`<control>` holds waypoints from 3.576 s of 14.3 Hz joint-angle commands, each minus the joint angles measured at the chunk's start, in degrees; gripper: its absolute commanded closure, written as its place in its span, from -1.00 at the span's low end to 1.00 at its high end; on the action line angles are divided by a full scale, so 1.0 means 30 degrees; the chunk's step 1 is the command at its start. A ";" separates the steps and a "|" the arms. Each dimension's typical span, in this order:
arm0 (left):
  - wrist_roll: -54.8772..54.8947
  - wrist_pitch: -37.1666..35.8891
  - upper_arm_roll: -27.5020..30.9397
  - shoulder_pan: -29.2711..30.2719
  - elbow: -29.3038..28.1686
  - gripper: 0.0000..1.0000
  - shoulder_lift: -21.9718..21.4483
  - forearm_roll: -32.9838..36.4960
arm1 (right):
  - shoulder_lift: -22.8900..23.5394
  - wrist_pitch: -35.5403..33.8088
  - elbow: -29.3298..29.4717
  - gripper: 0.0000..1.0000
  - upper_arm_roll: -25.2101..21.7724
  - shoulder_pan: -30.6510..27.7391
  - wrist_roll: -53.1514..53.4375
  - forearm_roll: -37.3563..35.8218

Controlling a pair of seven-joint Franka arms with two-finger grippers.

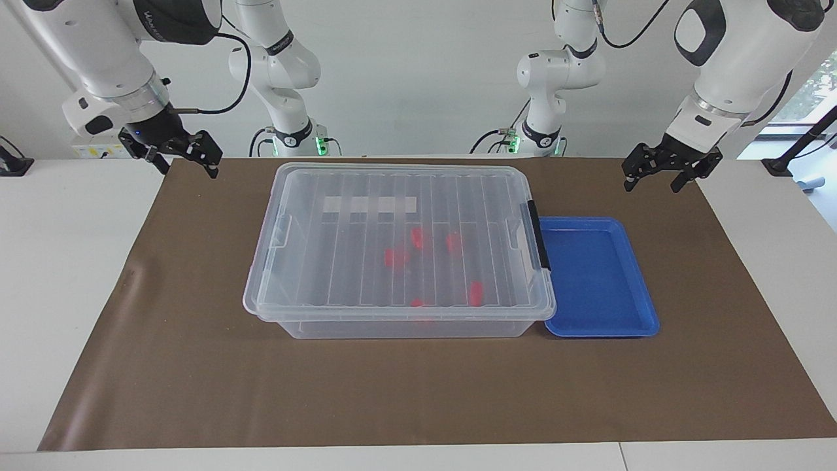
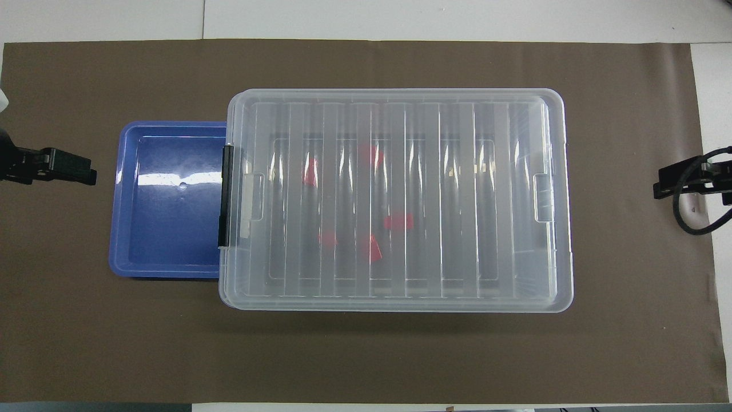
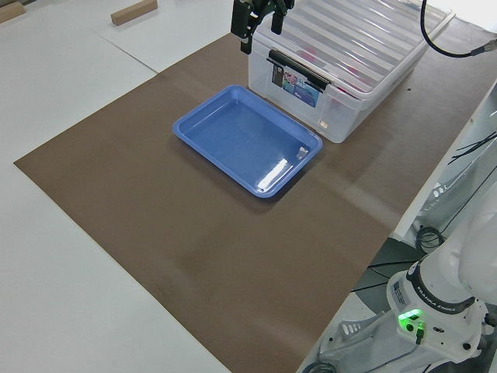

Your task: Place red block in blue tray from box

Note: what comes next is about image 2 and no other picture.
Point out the clear plastic storage box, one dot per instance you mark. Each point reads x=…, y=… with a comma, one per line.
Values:
x=224, y=286

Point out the clear ribbed box lid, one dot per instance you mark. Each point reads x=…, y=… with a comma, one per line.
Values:
x=434, y=274

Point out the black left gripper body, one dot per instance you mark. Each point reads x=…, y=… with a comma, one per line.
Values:
x=8, y=163

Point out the brown table mat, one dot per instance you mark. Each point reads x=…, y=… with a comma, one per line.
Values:
x=366, y=355

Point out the red toy block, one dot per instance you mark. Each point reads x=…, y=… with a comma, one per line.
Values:
x=372, y=249
x=398, y=221
x=310, y=173
x=327, y=239
x=370, y=155

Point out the blue plastic tray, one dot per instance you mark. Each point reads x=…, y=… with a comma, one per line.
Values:
x=166, y=240

